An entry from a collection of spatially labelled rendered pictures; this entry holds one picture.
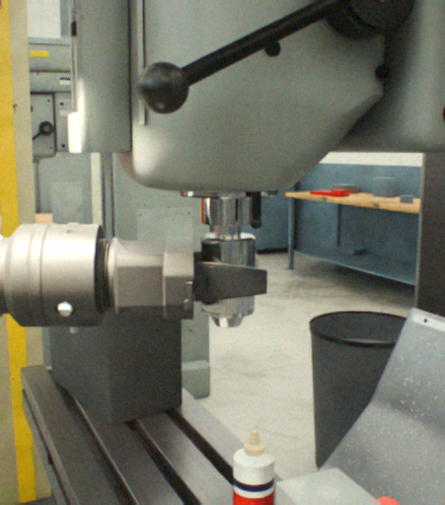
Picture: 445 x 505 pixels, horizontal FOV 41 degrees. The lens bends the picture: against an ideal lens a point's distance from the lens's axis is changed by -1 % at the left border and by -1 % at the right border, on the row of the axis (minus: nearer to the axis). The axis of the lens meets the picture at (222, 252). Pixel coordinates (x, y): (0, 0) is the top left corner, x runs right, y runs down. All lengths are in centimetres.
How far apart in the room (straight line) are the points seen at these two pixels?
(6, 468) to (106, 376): 164
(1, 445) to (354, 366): 135
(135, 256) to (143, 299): 3
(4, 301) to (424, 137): 36
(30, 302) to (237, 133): 21
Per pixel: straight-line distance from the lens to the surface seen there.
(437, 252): 84
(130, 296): 49
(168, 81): 35
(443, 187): 83
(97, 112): 46
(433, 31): 49
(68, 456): 81
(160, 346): 88
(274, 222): 791
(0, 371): 232
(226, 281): 50
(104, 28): 47
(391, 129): 50
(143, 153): 45
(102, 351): 85
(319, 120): 46
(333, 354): 242
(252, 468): 60
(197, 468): 77
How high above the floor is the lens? 134
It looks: 10 degrees down
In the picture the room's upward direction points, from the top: straight up
